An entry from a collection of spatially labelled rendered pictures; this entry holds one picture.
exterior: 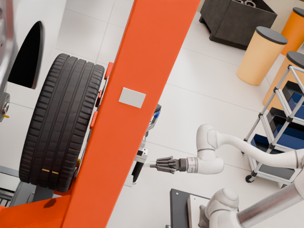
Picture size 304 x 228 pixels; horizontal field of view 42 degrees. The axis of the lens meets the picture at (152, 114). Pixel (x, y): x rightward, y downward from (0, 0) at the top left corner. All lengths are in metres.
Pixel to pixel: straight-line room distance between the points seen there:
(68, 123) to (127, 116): 0.53
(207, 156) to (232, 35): 4.32
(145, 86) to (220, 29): 5.16
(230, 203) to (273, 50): 3.26
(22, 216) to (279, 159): 1.32
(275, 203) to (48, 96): 1.26
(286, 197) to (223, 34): 4.44
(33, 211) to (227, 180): 2.23
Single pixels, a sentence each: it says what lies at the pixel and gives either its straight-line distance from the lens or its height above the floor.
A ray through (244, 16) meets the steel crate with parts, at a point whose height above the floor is 0.55.
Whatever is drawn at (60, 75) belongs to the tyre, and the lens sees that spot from 1.80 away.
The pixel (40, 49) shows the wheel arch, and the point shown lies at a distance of 2.27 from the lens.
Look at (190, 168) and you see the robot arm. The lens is 2.21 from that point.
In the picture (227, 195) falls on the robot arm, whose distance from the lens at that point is 2.43.
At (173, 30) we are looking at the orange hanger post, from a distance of 1.09.
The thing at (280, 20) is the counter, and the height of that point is 0.36.
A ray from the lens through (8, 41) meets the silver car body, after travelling 1.54.
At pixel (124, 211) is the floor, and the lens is 2.90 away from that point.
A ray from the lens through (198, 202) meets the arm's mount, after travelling 2.69.
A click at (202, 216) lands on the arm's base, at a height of 0.37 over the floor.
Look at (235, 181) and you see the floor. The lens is 3.65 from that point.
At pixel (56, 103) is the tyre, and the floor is 1.10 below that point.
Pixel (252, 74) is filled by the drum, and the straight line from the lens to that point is 5.50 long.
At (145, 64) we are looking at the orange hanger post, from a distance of 1.14.
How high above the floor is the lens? 2.07
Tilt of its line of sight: 32 degrees down
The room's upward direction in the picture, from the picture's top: 23 degrees clockwise
